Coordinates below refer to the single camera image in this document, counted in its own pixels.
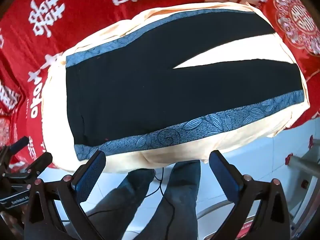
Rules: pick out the red embroidered pillow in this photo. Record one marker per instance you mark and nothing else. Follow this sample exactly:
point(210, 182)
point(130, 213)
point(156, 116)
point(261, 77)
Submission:
point(295, 25)

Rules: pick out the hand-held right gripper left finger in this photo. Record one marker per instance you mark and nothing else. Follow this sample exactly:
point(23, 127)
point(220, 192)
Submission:
point(92, 171)

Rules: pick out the cream cloth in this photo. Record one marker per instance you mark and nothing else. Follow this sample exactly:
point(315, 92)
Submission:
point(262, 132)

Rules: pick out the red printed blanket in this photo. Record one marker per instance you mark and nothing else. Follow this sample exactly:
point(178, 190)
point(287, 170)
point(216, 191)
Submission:
point(87, 7)

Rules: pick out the grey metal rack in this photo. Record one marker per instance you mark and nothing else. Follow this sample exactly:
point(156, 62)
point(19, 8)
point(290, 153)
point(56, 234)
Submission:
point(306, 165)

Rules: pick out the black pants with blue stripes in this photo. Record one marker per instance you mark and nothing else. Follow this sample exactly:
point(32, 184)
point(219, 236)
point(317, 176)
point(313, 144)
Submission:
point(140, 92)

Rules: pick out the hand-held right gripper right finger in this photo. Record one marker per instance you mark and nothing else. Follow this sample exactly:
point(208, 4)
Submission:
point(223, 172)

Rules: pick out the person's right leg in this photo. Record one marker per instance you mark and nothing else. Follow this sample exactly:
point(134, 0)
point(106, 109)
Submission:
point(177, 200)

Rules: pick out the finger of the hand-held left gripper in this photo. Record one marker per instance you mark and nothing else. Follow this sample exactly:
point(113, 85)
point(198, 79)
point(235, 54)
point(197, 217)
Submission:
point(19, 144)
point(41, 163)

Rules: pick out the person's legs in jeans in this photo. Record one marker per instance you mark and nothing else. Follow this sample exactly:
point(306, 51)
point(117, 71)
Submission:
point(162, 192)

